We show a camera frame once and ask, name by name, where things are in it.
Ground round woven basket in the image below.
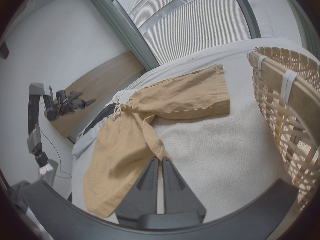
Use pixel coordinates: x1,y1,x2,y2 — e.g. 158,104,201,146
247,46,320,213

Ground pale grey garment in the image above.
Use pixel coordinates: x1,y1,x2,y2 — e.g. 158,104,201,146
71,118,113,157

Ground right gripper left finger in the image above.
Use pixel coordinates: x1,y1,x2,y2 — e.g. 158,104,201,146
115,156,160,221

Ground black garment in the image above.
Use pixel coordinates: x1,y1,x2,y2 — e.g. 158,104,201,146
84,103,117,136

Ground white garment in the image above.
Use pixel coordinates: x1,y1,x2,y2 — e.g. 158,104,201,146
111,90,137,105

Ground grey-green curtain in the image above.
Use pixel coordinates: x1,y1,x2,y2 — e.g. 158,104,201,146
84,0,161,71
291,1,319,59

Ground bed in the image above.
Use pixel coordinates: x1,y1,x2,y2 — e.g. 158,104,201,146
44,38,320,225

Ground black cable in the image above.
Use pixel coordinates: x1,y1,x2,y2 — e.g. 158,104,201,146
39,128,73,179

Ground window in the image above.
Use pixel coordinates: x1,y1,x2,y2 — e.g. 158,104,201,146
109,0,314,66

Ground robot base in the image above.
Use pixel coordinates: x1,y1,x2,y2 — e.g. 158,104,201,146
10,158,60,212

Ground tan shorts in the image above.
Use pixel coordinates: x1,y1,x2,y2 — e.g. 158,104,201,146
82,64,231,217

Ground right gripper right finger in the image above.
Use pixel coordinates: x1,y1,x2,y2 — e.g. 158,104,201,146
161,156,207,218

